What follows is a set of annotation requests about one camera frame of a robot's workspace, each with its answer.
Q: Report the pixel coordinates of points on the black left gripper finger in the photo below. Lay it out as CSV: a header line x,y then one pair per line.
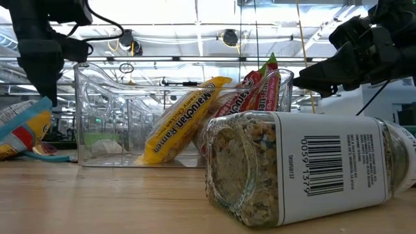
x,y
48,91

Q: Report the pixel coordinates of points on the small black hanging reel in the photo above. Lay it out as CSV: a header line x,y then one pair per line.
x,y
162,81

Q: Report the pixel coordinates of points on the white label seasoning jar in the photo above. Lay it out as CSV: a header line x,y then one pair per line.
x,y
325,162

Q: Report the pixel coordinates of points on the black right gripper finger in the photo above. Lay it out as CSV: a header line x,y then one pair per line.
x,y
329,91
328,73

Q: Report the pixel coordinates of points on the teal plastic spoon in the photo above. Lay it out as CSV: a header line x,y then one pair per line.
x,y
52,158

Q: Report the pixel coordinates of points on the blue ramen packet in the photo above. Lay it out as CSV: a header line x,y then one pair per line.
x,y
22,126

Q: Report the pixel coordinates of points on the red beef ramen packet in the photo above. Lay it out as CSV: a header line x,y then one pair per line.
x,y
240,100

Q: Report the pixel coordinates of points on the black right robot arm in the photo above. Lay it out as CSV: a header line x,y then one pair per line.
x,y
403,19

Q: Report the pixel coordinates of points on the yellow chicken ramen packet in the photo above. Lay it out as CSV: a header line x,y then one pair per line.
x,y
182,123

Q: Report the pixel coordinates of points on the green shrimp ramen packet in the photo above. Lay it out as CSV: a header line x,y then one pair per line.
x,y
271,94

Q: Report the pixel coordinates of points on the long horizontal light rail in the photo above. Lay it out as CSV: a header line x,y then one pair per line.
x,y
162,59

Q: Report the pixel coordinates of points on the clear plastic organizer bin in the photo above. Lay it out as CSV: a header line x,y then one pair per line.
x,y
107,113

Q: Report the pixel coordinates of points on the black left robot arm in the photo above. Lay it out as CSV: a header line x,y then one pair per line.
x,y
48,9

